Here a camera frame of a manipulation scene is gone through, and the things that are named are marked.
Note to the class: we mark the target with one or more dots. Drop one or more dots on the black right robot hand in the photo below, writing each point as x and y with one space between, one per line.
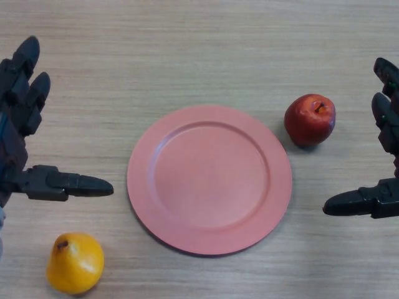
385 201

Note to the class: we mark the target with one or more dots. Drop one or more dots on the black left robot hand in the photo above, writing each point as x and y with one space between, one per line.
15 146

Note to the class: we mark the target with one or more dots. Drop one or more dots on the yellow pear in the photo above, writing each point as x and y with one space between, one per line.
76 264

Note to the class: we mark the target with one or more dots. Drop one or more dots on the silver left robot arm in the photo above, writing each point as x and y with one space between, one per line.
1 236

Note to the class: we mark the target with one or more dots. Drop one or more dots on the pink round plate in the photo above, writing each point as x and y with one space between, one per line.
209 180

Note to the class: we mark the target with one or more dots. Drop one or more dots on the red apple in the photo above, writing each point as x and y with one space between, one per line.
308 123

